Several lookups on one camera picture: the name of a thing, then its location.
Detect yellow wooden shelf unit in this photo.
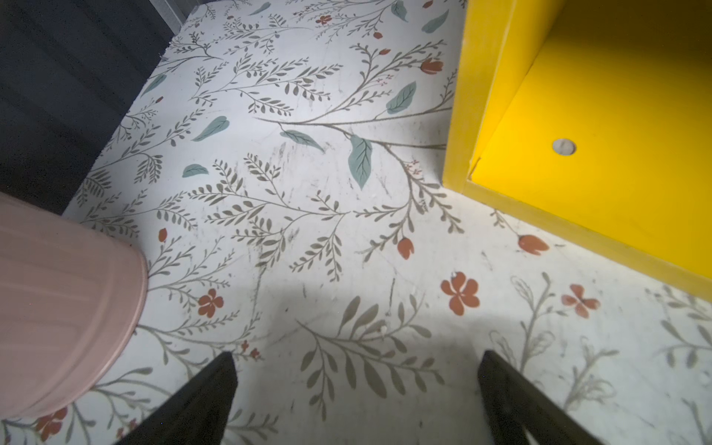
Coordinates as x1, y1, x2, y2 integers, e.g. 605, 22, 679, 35
442, 1, 711, 300

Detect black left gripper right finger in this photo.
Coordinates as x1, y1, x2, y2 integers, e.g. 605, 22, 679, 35
478, 350, 601, 445

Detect pink metal pen bucket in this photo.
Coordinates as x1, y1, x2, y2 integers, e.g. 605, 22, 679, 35
1, 195, 148, 419

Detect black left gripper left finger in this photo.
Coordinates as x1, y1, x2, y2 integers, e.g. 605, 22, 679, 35
118, 352, 238, 445

